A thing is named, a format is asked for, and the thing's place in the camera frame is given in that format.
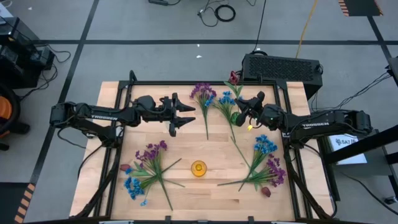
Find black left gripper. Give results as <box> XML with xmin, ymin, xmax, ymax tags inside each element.
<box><xmin>154</xmin><ymin>92</ymin><xmax>196</xmax><ymax>138</ymax></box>

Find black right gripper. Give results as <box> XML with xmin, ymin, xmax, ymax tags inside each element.
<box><xmin>236</xmin><ymin>91</ymin><xmax>269</xmax><ymax>127</ymax></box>

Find red artificial tulip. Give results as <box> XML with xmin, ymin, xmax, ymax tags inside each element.
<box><xmin>119</xmin><ymin>163</ymin><xmax>186</xmax><ymax>189</ymax></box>
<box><xmin>223</xmin><ymin>70</ymin><xmax>245</xmax><ymax>118</ymax></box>
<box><xmin>230</xmin><ymin>136</ymin><xmax>272</xmax><ymax>198</ymax></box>

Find green grass sprig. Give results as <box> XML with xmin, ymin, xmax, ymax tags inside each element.
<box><xmin>238</xmin><ymin>134</ymin><xmax>279</xmax><ymax>192</ymax></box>

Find green glass vase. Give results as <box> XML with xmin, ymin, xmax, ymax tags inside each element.
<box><xmin>229</xmin><ymin>111</ymin><xmax>242</xmax><ymax>125</ymax></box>

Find yellow glass vase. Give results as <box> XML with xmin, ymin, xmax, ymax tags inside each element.
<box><xmin>190</xmin><ymin>160</ymin><xmax>208</xmax><ymax>178</ymax></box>

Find black computer case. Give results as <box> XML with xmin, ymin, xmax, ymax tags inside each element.
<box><xmin>241</xmin><ymin>53</ymin><xmax>323</xmax><ymax>100</ymax></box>

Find white paper sheet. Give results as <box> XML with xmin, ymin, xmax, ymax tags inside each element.
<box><xmin>328</xmin><ymin>133</ymin><xmax>368</xmax><ymax>166</ymax></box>

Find black metal beam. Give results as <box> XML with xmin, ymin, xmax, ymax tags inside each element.
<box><xmin>323</xmin><ymin>124</ymin><xmax>398</xmax><ymax>166</ymax></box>

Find hazard striped floor mat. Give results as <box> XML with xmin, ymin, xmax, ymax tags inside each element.
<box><xmin>338</xmin><ymin>0</ymin><xmax>384</xmax><ymax>17</ymax></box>
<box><xmin>0</xmin><ymin>182</ymin><xmax>37</xmax><ymax>224</ymax></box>

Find black equipment cart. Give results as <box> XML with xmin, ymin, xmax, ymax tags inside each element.
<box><xmin>0</xmin><ymin>17</ymin><xmax>55</xmax><ymax>90</ymax></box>

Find orange black shop vacuum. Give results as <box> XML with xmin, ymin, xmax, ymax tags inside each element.
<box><xmin>0</xmin><ymin>82</ymin><xmax>32</xmax><ymax>152</ymax></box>

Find black hanging cable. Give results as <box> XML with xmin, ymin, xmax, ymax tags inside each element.
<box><xmin>252</xmin><ymin>0</ymin><xmax>267</xmax><ymax>54</ymax></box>

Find black floor cable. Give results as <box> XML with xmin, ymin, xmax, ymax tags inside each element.
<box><xmin>197</xmin><ymin>0</ymin><xmax>218</xmax><ymax>28</ymax></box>

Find coiled black cable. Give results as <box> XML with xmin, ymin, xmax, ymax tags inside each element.
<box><xmin>214</xmin><ymin>4</ymin><xmax>236</xmax><ymax>22</ymax></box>

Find yellow hanging cable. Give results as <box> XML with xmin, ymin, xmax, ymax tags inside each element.
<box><xmin>295</xmin><ymin>0</ymin><xmax>320</xmax><ymax>59</ymax></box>

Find black cable bundle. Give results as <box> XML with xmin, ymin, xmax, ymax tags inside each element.
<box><xmin>310</xmin><ymin>71</ymin><xmax>392</xmax><ymax>113</ymax></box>

